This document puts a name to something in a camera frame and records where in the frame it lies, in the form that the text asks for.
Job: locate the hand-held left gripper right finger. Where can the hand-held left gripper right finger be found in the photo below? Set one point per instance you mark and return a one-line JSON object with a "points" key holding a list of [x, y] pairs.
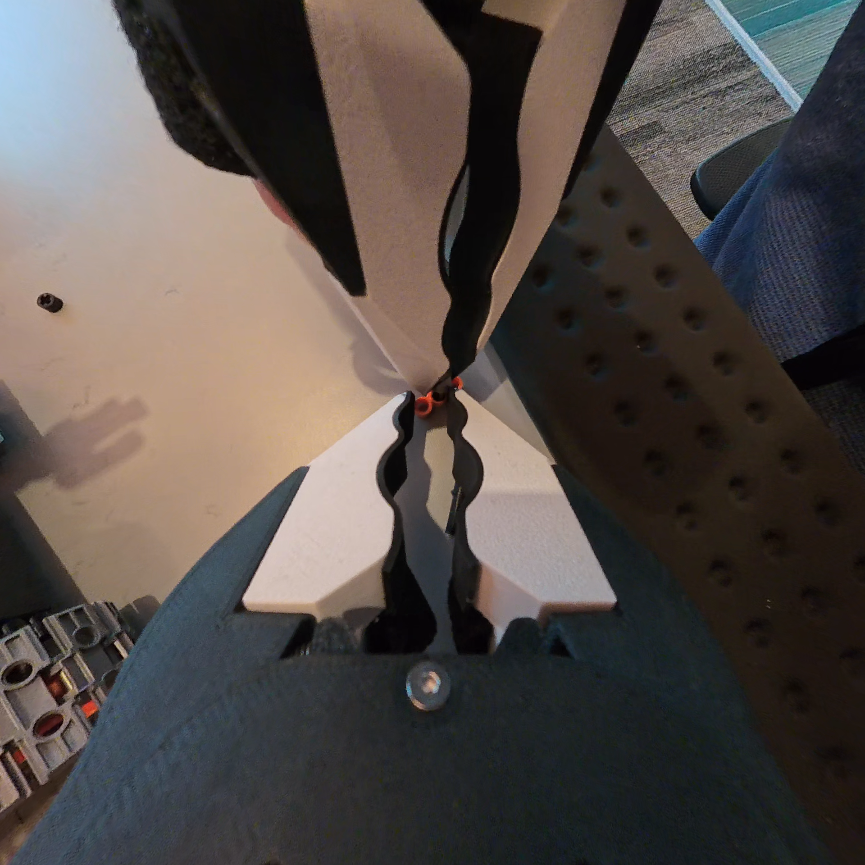
{"points": [[534, 534]]}

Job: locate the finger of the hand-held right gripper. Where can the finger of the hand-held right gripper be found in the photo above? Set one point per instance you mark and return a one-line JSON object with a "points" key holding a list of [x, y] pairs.
{"points": [[392, 169], [561, 101]]}

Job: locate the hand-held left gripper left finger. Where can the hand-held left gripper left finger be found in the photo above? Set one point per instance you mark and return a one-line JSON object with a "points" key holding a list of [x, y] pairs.
{"points": [[324, 534]]}

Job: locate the orange multi-hole connector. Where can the orange multi-hole connector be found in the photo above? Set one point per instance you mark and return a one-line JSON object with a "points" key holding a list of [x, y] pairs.
{"points": [[427, 404]]}

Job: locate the person's right hand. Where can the person's right hand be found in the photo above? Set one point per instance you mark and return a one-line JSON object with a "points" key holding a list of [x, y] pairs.
{"points": [[274, 203]]}

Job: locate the black dimpled pad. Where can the black dimpled pad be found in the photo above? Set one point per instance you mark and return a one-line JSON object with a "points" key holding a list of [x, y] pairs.
{"points": [[676, 439]]}

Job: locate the black chair seat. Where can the black chair seat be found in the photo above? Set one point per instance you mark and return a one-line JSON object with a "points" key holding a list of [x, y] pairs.
{"points": [[736, 169]]}

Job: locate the small black bushing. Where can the small black bushing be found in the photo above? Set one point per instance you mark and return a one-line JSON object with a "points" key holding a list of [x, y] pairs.
{"points": [[51, 303]]}

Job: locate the partly built toy robot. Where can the partly built toy robot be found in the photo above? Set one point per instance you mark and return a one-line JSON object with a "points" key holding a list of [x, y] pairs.
{"points": [[54, 676]]}

